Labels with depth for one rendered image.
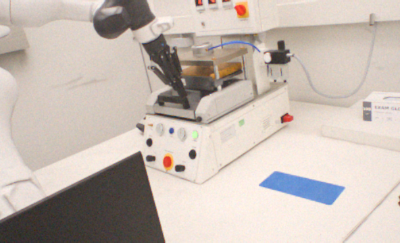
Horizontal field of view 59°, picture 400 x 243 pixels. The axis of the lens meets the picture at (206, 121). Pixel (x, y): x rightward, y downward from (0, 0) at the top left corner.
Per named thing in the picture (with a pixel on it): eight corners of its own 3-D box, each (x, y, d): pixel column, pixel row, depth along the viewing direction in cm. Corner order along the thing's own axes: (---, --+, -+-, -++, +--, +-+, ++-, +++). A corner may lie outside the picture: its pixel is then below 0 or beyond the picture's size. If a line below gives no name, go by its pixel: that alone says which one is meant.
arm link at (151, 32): (125, 31, 112) (134, 46, 115) (148, 28, 103) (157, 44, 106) (151, 11, 118) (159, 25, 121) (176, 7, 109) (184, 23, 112)
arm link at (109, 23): (105, 40, 115) (105, 48, 106) (80, 2, 108) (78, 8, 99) (153, 13, 115) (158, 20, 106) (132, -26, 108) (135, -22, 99)
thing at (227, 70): (204, 71, 146) (200, 48, 143) (246, 72, 130) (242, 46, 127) (173, 83, 135) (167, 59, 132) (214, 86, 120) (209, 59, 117)
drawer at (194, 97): (209, 90, 150) (206, 72, 148) (250, 93, 135) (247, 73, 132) (155, 114, 132) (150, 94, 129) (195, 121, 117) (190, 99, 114)
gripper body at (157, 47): (153, 31, 118) (165, 55, 123) (136, 45, 114) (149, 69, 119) (167, 30, 113) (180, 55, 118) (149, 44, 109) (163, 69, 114)
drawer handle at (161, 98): (163, 103, 130) (160, 93, 128) (190, 107, 119) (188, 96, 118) (158, 105, 128) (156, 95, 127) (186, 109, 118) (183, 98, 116)
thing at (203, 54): (210, 66, 153) (205, 36, 148) (269, 67, 131) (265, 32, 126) (167, 83, 137) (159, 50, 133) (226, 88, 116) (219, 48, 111)
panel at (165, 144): (142, 163, 136) (148, 115, 135) (196, 182, 115) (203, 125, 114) (138, 163, 134) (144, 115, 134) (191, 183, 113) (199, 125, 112)
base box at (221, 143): (230, 115, 171) (223, 80, 165) (298, 125, 144) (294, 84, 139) (140, 163, 137) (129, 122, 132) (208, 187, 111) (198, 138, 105)
